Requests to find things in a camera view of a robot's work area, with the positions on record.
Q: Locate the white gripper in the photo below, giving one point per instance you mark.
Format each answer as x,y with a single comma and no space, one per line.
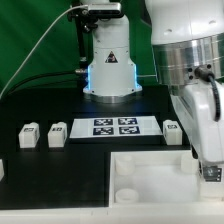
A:
195,109

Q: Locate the white square table top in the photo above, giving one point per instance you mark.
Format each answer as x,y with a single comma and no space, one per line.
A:
159,177

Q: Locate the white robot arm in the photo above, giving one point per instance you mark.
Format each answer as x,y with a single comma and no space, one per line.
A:
188,48

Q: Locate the white fiducial marker sheet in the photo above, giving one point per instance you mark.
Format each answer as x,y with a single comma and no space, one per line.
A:
115,127

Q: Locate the white L-shaped obstacle fence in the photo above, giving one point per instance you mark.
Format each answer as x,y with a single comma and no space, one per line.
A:
190,213

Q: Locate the white part at left edge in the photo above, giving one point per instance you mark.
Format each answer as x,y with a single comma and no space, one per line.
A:
1,170

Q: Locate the black camera stand pole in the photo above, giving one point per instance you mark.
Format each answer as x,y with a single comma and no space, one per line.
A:
85,23

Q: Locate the grey camera on stand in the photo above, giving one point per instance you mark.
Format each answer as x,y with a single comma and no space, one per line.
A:
104,9

